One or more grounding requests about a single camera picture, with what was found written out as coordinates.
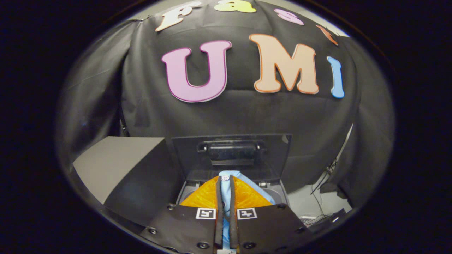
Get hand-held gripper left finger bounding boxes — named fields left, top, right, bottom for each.
left=139, top=175, right=225, bottom=254

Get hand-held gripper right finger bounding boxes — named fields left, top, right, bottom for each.
left=229, top=175, right=313, bottom=254

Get light blue shirt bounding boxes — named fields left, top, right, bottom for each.
left=218, top=170, right=276, bottom=254

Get black box on floor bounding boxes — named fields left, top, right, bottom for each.
left=307, top=208, right=347, bottom=230

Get black backdrop cloth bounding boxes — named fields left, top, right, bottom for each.
left=56, top=0, right=395, bottom=208

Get grey and beige cabinet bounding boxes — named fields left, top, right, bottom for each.
left=72, top=136, right=184, bottom=228

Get black hanging cables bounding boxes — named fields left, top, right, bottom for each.
left=311, top=159, right=340, bottom=195

